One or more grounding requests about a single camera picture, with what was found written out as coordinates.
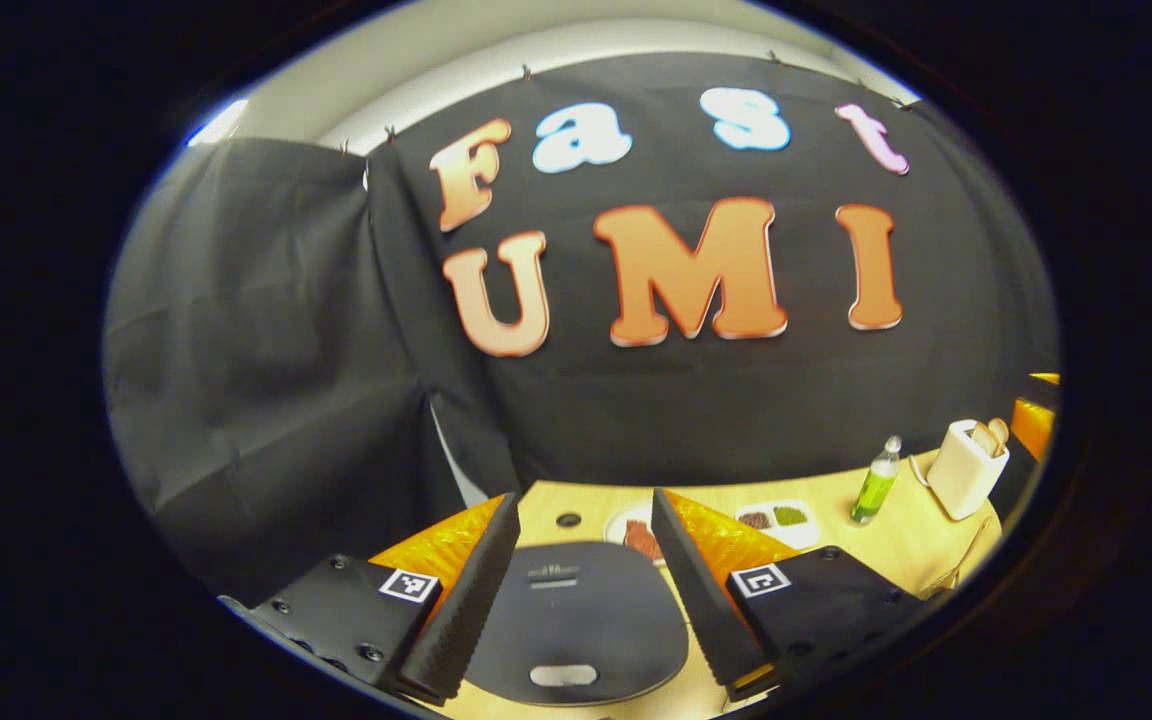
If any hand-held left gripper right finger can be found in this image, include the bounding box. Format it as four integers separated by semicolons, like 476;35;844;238
650;487;937;701

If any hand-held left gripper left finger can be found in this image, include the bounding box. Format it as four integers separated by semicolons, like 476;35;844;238
219;490;522;704

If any black rice cooker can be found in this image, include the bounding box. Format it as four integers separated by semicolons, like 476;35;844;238
464;541;690;708

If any red meat piece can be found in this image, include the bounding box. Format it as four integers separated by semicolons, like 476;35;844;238
623;518;664;561

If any white toaster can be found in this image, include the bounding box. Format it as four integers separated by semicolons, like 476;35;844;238
926;418;1012;522

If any white round plate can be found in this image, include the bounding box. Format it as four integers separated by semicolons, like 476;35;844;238
603;503;667;566

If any white divided grain dish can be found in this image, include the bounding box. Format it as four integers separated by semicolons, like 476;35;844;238
734;500;822;551

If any green label water bottle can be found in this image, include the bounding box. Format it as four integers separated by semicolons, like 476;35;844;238
849;435;903;526

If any black backdrop cloth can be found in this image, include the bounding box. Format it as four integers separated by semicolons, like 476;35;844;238
104;52;1062;601

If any ceiling light panel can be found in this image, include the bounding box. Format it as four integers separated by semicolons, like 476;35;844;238
186;98;249;148

